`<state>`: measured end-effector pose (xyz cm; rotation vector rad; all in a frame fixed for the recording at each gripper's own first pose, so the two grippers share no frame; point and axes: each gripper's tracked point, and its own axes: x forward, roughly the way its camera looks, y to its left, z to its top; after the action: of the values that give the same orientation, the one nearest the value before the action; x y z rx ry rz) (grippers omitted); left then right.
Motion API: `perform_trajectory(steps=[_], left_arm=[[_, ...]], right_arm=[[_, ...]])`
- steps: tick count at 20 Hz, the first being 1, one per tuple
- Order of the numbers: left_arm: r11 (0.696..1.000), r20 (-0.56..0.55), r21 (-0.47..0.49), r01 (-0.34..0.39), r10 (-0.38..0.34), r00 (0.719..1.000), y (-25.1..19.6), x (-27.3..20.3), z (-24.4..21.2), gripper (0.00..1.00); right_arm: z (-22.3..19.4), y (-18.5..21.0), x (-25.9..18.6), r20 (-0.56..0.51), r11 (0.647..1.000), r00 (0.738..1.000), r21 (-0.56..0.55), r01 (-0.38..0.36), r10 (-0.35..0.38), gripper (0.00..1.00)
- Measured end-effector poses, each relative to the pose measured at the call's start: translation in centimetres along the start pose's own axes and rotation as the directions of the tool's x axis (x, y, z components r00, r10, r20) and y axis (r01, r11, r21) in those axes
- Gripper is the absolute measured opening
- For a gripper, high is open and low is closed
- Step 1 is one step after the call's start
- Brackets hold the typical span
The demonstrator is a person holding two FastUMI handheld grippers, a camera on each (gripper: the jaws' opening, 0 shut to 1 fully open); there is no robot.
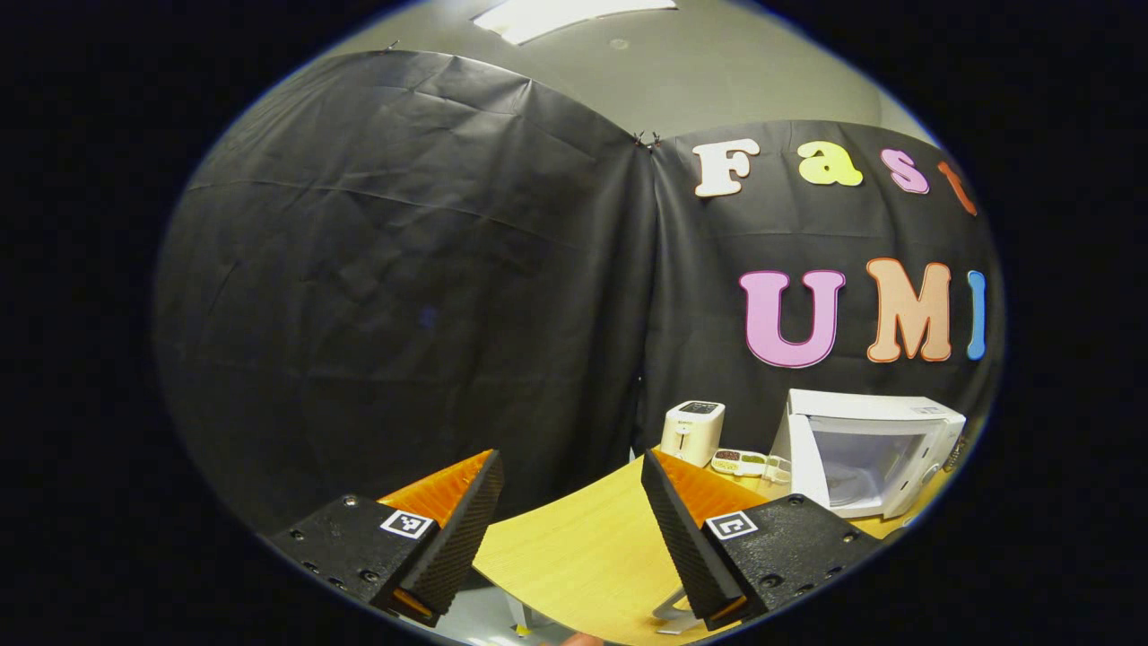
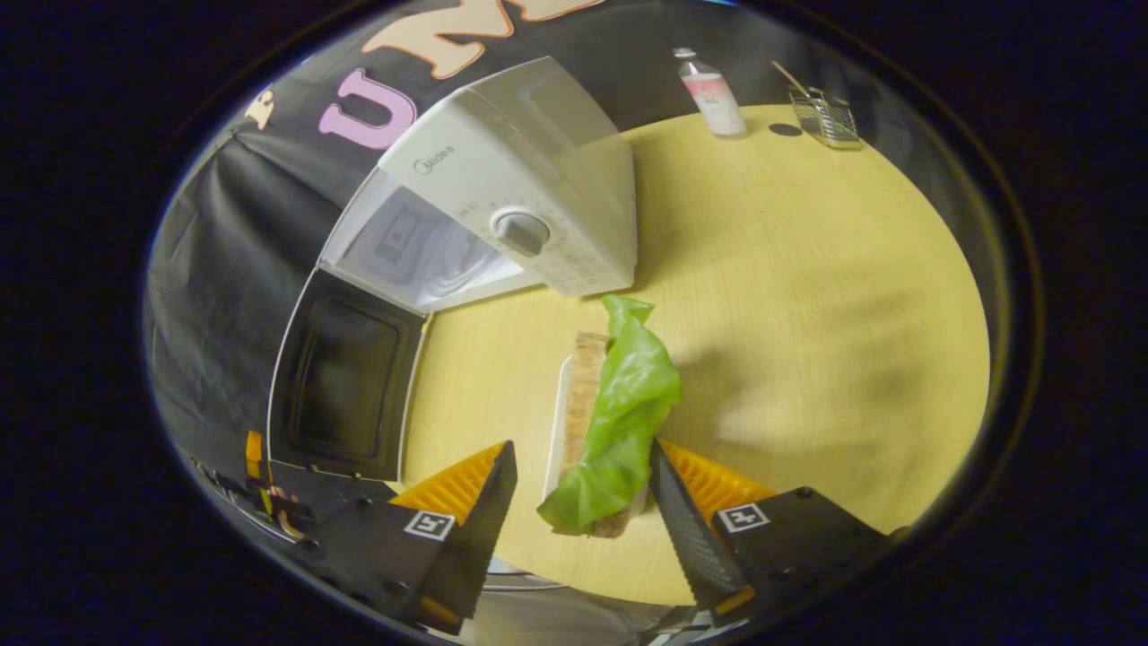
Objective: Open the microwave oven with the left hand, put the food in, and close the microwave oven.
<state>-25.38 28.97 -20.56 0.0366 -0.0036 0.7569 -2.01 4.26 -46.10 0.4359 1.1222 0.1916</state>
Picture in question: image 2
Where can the white microwave oven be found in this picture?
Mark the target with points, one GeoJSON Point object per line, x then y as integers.
{"type": "Point", "coordinates": [556, 152]}

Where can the small dark round disc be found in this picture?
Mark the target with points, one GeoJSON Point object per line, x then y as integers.
{"type": "Point", "coordinates": [785, 129]}

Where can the green lettuce leaf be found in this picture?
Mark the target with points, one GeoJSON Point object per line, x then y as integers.
{"type": "Point", "coordinates": [628, 395]}

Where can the toasted bread slice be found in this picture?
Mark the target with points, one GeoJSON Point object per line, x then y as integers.
{"type": "Point", "coordinates": [583, 386]}

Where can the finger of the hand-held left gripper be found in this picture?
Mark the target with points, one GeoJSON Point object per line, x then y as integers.
{"type": "Point", "coordinates": [255, 458]}

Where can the wooden stick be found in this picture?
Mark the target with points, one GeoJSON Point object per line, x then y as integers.
{"type": "Point", "coordinates": [789, 77]}

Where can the clear bottle pink label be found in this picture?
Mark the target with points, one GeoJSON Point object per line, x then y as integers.
{"type": "Point", "coordinates": [713, 94]}

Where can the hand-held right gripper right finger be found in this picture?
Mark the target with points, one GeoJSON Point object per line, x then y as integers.
{"type": "Point", "coordinates": [686, 538]}

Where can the white food tray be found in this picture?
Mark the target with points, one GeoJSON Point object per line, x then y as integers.
{"type": "Point", "coordinates": [554, 422]}

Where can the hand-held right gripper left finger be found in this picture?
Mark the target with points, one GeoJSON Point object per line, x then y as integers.
{"type": "Point", "coordinates": [480, 529]}

